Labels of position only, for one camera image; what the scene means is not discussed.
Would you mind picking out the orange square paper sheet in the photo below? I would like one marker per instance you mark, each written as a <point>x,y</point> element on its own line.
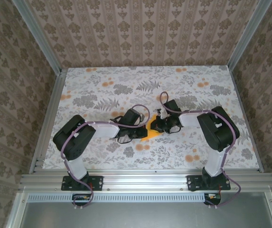
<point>150,137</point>

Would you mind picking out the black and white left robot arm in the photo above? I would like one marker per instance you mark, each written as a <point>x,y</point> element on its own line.
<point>74,140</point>

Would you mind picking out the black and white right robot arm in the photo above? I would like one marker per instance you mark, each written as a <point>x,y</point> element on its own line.
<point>218,133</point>

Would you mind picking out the floral patterned table cover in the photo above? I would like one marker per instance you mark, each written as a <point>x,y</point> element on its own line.
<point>126,78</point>

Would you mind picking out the grey metal panel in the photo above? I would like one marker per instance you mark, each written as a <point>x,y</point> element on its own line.
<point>138,215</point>

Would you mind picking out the small black connector box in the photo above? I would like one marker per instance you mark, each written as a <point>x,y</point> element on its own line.
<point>82,199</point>
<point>212,200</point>

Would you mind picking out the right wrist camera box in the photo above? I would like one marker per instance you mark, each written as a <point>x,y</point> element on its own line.
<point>171,107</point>

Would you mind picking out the aluminium mounting rail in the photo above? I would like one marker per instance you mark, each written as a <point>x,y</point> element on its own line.
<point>145,180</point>

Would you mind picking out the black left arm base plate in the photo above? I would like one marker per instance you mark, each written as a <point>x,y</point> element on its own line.
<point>97,183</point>

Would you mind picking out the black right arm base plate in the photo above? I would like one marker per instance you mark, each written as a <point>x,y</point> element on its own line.
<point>192,183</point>

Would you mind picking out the aluminium frame post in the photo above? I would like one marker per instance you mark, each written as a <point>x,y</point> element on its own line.
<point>38,38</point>
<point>247,35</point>

